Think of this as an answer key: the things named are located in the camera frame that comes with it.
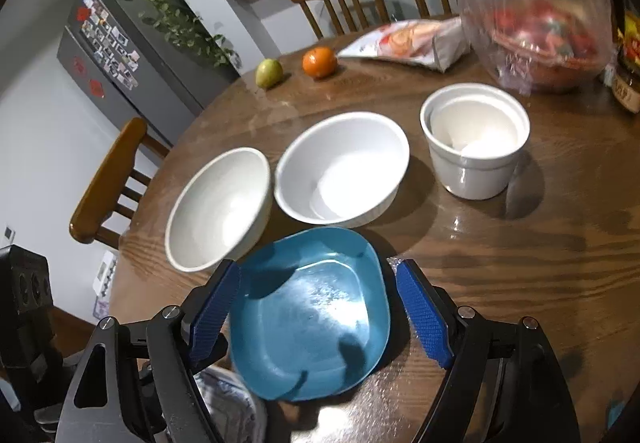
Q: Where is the large beige bowl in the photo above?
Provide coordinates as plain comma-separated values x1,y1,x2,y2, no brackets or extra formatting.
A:
165,147,272,273

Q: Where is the white ribbed bowl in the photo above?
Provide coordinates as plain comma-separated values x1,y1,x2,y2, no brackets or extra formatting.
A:
273,111,410,227

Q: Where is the orange tangerine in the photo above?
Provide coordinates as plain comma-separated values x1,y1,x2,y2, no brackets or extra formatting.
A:
302,46,337,80

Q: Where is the brown sauce jar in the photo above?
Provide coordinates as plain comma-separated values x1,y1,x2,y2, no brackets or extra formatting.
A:
612,46,640,114

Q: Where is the plastic bag of strawberries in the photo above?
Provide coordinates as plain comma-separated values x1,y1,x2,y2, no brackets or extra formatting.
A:
458,0,613,94

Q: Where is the patterned rectangular plate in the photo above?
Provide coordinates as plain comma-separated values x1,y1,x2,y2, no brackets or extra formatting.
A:
194,366,268,443

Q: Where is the wooden chair at left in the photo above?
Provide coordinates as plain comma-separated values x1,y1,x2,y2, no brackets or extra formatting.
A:
68,118,169,250

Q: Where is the white snack package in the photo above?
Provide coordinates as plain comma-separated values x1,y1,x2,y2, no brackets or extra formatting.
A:
337,17,471,72

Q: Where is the grey refrigerator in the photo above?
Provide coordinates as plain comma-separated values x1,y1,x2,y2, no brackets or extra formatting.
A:
58,0,239,148

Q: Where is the white ceramic ramekin pot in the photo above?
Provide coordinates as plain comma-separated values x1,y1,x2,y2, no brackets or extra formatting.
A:
420,83,530,200

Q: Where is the blue square plate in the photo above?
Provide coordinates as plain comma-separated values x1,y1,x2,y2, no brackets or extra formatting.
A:
230,227,390,402

